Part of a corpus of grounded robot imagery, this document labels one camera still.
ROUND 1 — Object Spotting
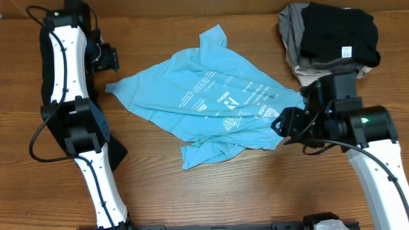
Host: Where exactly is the light blue printed t-shirt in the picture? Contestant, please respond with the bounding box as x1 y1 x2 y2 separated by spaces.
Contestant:
105 26 304 170

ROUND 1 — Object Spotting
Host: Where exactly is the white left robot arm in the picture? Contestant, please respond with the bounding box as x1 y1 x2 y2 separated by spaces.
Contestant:
40 1 132 229

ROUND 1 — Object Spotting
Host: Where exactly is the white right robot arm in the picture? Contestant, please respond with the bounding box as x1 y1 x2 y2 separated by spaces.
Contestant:
271 72 408 229

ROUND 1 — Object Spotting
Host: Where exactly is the beige folded garment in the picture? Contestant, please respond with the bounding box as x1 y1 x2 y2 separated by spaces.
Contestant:
283 42 372 86

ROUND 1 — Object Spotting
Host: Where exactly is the black garment on left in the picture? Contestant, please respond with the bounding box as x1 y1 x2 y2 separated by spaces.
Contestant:
40 18 128 169

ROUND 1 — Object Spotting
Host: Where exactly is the black folded t-shirt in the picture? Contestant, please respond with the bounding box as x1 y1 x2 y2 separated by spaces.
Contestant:
300 2 381 68

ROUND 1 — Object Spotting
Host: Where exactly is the grey folded garment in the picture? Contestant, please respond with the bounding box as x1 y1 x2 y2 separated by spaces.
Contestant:
278 3 371 77

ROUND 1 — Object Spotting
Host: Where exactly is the brown cardboard back panel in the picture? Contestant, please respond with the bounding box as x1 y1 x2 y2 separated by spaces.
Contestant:
0 0 409 19

